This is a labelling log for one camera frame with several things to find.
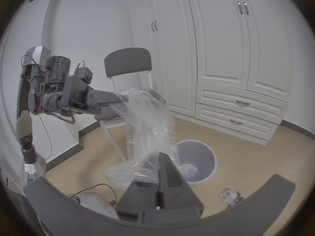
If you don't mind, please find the clear plastic bag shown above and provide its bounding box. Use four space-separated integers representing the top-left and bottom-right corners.
102 88 182 189

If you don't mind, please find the clear printed wrapper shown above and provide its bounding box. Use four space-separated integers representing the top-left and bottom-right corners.
219 188 238 205

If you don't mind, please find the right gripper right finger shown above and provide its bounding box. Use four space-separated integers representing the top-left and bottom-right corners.
160 152 205 219

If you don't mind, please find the grey trash bin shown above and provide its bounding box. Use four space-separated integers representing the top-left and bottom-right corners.
176 139 218 192

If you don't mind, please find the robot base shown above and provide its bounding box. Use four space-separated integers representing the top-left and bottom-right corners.
66 192 120 219

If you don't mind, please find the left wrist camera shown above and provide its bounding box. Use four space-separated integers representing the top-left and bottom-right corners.
73 67 94 85

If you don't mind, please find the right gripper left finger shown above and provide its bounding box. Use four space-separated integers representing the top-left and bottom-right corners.
116 152 160 222

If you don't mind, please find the white wardrobe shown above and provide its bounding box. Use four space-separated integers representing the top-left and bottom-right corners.
129 0 296 146

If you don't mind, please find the white chair with grey cushions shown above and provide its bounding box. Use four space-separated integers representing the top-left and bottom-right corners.
94 47 173 163

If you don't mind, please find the black cable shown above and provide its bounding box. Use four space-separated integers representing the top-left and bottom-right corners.
71 183 118 206

